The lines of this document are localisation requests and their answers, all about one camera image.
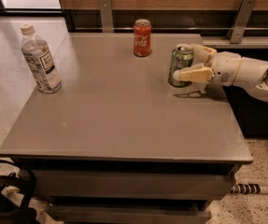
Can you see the right metal bracket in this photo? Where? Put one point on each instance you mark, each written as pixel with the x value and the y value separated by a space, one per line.
pixel 236 33

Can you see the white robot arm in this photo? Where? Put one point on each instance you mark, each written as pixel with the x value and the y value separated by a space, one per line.
pixel 251 76

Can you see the red Coca-Cola can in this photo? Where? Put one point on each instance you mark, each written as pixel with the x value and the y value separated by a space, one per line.
pixel 142 33

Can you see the green soda can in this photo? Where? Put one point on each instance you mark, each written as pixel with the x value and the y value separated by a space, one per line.
pixel 182 57

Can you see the left metal bracket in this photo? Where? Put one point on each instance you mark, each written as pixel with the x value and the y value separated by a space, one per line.
pixel 106 16

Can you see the clear plastic water bottle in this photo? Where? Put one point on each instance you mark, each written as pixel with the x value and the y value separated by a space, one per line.
pixel 39 59

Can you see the grey cabinet with drawers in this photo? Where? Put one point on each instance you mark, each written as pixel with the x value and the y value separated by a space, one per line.
pixel 117 144

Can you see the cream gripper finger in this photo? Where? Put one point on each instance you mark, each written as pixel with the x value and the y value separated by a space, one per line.
pixel 203 53
pixel 197 73

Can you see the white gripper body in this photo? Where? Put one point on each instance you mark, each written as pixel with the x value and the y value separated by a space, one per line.
pixel 227 67

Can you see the metal bracket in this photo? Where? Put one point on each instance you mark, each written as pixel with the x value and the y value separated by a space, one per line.
pixel 236 33
pixel 106 16

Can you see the black and white striped handle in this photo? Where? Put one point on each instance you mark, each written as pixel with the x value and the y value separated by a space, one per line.
pixel 247 189

